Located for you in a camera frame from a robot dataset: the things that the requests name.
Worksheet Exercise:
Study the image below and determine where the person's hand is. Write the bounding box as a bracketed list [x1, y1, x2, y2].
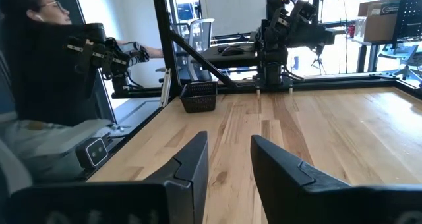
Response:
[118, 41, 152, 67]

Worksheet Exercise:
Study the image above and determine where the silver metal bracket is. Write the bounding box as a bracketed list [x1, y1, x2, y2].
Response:
[159, 68, 173, 108]

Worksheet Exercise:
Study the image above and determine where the black plastic basket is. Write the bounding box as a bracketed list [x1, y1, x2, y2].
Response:
[179, 80, 219, 114]

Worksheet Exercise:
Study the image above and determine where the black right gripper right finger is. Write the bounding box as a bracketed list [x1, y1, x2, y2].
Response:
[251, 134, 422, 224]

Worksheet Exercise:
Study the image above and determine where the black gantry post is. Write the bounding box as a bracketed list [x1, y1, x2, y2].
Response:
[150, 0, 181, 98]

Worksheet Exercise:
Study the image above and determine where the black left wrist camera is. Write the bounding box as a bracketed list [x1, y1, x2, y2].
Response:
[295, 0, 318, 22]

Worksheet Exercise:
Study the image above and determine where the black tripod stand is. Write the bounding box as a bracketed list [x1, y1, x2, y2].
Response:
[311, 54, 328, 76]

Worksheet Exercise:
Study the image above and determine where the black perforated panel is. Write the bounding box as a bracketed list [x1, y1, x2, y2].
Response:
[391, 0, 422, 49]

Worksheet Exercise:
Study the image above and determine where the dark grey desk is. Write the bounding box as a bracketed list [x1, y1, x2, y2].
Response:
[200, 42, 262, 70]

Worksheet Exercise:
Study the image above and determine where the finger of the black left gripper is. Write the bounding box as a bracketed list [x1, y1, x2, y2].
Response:
[311, 42, 328, 58]
[324, 30, 337, 47]

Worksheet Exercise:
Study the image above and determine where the black handheld device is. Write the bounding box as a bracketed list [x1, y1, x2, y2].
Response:
[65, 22, 132, 80]

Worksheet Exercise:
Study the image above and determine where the brown cardboard box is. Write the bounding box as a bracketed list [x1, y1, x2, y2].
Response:
[357, 0, 402, 43]

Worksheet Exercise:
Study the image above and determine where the black diagonal brace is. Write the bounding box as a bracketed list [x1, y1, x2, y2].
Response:
[169, 29, 240, 88]

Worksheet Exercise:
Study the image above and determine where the person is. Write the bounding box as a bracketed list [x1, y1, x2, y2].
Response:
[0, 0, 165, 194]

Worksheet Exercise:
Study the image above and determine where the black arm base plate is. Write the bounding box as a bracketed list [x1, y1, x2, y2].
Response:
[254, 74, 295, 92]

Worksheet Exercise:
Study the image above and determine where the black table-level camera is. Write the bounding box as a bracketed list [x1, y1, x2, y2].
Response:
[75, 136, 110, 171]

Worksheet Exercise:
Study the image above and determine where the black computer mouse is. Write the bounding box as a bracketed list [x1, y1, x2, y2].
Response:
[220, 46, 245, 57]

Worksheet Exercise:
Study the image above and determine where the grey mesh office chair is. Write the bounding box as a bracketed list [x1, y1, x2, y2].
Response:
[171, 18, 216, 83]

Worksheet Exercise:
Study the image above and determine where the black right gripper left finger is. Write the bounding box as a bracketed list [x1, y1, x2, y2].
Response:
[8, 130, 210, 224]

